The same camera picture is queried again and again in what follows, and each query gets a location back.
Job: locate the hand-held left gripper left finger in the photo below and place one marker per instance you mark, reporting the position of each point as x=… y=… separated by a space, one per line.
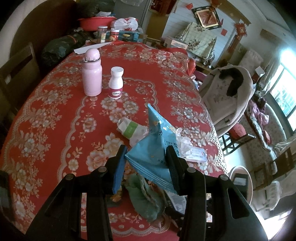
x=118 y=173

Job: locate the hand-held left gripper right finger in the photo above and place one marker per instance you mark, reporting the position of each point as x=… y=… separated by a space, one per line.
x=173 y=171

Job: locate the blue snack bag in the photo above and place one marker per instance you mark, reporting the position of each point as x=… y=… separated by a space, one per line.
x=152 y=150

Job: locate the silver medicine box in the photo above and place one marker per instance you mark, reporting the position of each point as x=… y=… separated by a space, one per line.
x=196 y=154

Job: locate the white trash bin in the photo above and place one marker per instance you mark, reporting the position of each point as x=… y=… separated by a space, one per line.
x=240 y=171

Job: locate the clear plastic wrapper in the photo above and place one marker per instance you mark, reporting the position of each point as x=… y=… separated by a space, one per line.
x=185 y=143

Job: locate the white printed paper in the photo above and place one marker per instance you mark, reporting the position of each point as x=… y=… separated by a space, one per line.
x=178 y=204

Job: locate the green crumpled wrapper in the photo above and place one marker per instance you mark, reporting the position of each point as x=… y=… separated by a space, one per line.
x=143 y=201

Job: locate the crushed white bottle green label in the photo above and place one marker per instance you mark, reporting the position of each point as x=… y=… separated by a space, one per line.
x=130 y=129

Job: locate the wooden chair with red cushion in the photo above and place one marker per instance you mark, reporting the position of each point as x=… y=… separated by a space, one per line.
x=238 y=131

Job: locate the red floral tablecloth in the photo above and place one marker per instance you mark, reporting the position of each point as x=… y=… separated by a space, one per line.
x=57 y=115

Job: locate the chair with draped clothes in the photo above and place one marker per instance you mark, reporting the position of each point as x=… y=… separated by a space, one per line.
x=222 y=99

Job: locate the white pill bottle red label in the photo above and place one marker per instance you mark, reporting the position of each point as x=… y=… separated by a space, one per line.
x=115 y=83

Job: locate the pink thermos bottle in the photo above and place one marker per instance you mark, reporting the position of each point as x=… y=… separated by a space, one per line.
x=92 y=76

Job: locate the floral sofa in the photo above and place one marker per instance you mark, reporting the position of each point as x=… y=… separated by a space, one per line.
x=261 y=120

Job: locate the light wooden chair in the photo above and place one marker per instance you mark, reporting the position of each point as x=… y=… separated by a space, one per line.
x=277 y=162

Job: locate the black scarf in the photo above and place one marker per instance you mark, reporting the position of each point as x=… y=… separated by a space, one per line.
x=233 y=83

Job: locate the white paper sheet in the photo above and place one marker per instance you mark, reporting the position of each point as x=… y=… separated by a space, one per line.
x=92 y=47

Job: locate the cardboard box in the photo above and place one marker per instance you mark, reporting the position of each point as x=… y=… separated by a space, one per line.
x=175 y=41

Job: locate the floral cloth cover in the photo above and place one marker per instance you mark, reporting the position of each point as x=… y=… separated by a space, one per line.
x=196 y=41

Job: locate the window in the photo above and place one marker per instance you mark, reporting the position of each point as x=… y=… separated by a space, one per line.
x=283 y=92

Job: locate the red jar white lid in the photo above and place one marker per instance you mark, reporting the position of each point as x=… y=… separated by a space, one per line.
x=114 y=36

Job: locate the teal box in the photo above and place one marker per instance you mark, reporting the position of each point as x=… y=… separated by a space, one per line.
x=129 y=36

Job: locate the glass jar dark lid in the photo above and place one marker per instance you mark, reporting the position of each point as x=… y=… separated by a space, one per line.
x=102 y=34

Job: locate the dark green bag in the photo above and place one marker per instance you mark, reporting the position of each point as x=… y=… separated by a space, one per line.
x=60 y=46

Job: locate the dark wooden chair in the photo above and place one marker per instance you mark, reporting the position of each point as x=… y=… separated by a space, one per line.
x=20 y=69

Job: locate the white plastic bag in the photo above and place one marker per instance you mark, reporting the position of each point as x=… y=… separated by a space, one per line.
x=124 y=23

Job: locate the red plastic basin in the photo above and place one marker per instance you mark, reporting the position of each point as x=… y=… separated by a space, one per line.
x=97 y=23

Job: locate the red hanging knot ornament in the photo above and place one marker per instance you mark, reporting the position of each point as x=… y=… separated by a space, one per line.
x=238 y=32

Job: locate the framed wall decoration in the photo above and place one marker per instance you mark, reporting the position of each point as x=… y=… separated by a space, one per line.
x=207 y=17

